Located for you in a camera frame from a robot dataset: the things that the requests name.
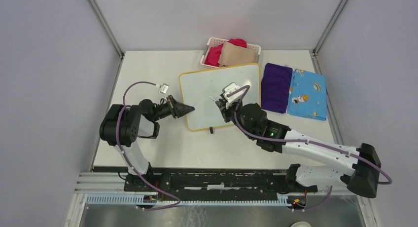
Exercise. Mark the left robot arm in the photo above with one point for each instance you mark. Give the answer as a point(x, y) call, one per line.
point(123, 125)

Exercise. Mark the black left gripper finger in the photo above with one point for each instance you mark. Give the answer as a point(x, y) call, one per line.
point(183, 110)
point(176, 103)

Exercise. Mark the white plastic basket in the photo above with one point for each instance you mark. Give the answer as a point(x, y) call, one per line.
point(249, 46)

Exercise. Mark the beige cloth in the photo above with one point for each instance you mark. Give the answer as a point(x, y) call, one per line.
point(234, 55)

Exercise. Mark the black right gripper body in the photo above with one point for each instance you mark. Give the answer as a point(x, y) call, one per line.
point(229, 114)

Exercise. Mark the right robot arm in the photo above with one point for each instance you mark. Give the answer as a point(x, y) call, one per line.
point(356, 168)

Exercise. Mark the blue patterned cloth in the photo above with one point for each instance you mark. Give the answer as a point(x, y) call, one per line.
point(307, 95)

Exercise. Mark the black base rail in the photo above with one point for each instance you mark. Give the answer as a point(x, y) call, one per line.
point(192, 184)

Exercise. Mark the white round object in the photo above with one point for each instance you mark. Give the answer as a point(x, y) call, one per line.
point(301, 224)

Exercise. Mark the purple towel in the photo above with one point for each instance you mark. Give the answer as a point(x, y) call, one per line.
point(275, 86)

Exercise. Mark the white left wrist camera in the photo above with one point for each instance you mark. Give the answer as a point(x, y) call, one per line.
point(163, 88)

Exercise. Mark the yellow framed whiteboard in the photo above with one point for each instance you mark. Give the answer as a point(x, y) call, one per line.
point(197, 86)

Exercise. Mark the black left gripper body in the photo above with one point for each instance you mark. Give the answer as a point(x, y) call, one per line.
point(171, 108)

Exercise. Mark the white cable duct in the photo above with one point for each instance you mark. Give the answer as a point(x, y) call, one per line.
point(138, 199)

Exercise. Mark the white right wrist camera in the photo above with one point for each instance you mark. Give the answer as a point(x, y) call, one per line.
point(233, 92)

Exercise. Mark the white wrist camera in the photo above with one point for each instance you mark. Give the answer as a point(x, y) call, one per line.
point(233, 92)
point(163, 88)

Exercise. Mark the red cloth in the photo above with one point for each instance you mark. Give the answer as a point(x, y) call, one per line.
point(213, 55)

